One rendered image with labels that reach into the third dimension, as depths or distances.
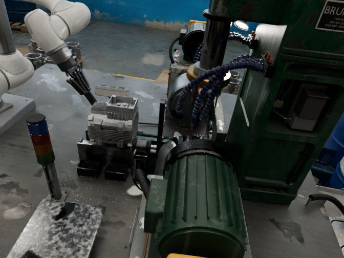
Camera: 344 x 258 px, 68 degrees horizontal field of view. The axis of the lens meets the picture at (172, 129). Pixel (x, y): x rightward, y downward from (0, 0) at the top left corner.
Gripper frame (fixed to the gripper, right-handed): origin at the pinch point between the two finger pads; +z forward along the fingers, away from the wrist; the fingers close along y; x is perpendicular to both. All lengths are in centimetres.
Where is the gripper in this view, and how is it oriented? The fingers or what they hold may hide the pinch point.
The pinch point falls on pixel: (90, 98)
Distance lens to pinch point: 128.6
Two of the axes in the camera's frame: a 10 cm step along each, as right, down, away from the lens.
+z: 4.1, 7.6, 5.0
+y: 0.8, -5.8, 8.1
